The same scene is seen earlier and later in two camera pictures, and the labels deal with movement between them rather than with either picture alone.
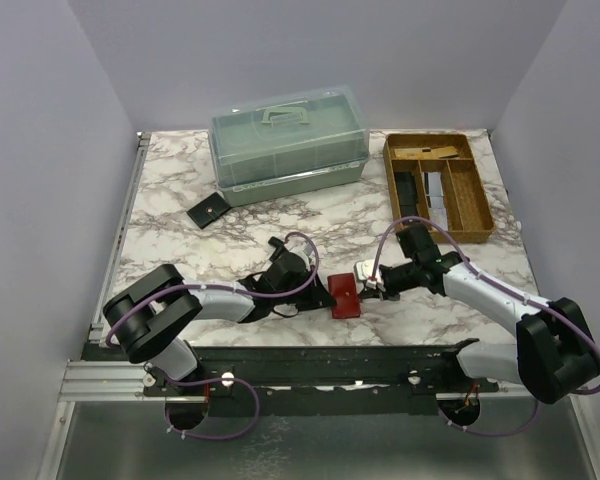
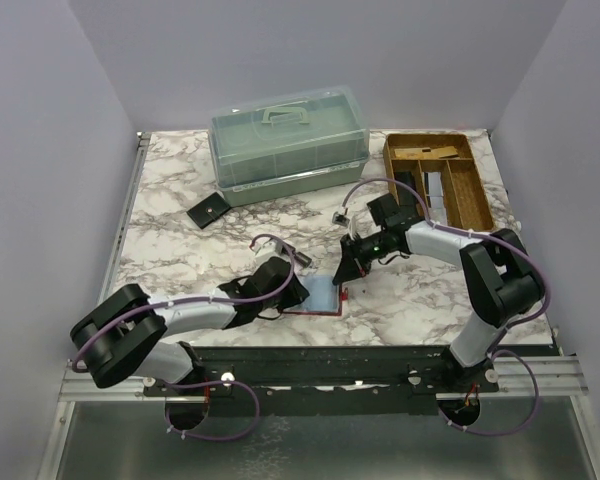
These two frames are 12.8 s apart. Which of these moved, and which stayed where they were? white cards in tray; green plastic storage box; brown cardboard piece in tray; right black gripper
Moved: right black gripper
Stayed: brown cardboard piece in tray; white cards in tray; green plastic storage box
